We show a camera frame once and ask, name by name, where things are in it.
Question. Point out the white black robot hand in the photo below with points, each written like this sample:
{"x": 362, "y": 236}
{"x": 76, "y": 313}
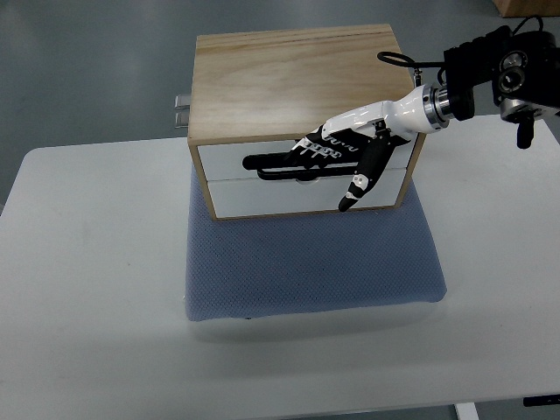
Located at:
{"x": 369, "y": 136}

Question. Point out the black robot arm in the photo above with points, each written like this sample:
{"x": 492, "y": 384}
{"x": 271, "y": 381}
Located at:
{"x": 522, "y": 68}

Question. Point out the wooden drawer cabinet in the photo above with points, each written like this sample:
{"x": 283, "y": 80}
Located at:
{"x": 281, "y": 85}

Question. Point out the blue mesh cushion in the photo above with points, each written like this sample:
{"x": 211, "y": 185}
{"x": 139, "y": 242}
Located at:
{"x": 255, "y": 268}

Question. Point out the brown cardboard box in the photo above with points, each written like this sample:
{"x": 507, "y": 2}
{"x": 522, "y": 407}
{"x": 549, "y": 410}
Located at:
{"x": 526, "y": 8}

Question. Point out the white table leg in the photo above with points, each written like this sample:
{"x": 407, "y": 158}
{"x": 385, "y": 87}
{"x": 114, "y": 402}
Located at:
{"x": 466, "y": 411}

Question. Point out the black table control panel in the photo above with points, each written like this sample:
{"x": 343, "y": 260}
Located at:
{"x": 541, "y": 400}

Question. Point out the grey metal table bracket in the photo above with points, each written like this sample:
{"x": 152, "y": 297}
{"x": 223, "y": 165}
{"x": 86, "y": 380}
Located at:
{"x": 182, "y": 110}

